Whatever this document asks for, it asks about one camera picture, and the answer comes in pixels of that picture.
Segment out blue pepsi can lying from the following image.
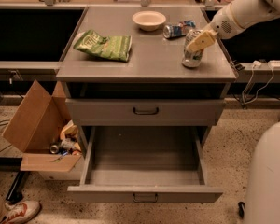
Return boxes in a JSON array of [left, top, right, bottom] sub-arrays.
[[163, 20, 196, 39]]

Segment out silver can in box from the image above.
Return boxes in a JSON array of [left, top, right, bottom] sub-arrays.
[[50, 144, 60, 154]]

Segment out white red sneaker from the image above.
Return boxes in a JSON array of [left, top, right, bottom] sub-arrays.
[[0, 201, 41, 224]]

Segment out open grey lower drawer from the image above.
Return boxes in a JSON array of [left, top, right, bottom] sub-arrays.
[[68, 126, 223, 203]]

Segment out brown cardboard box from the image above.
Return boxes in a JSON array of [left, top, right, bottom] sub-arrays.
[[3, 80, 84, 180]]

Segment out black metal stand leg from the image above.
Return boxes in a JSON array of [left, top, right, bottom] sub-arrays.
[[0, 157, 29, 204]]

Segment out closed grey upper drawer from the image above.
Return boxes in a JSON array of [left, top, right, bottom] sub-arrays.
[[65, 99, 224, 126]]

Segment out white power adapter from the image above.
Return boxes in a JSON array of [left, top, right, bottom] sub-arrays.
[[252, 61, 262, 68]]

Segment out black object on floor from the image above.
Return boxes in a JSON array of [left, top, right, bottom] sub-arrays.
[[238, 202, 245, 218]]

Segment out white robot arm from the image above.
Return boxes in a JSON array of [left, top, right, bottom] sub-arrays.
[[186, 0, 280, 224]]

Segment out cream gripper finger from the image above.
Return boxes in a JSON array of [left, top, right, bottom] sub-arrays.
[[186, 30, 217, 52]]

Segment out white power strip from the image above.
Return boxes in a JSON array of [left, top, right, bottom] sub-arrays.
[[269, 60, 280, 68]]

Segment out white green 7up can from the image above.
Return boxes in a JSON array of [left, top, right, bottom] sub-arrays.
[[182, 29, 203, 68]]

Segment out grey drawer cabinet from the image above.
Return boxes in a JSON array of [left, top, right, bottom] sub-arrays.
[[56, 6, 238, 134]]

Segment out white paper bowl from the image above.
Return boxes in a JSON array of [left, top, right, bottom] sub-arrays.
[[132, 11, 166, 32]]

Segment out green chip bag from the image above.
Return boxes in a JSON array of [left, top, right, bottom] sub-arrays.
[[74, 30, 132, 62]]

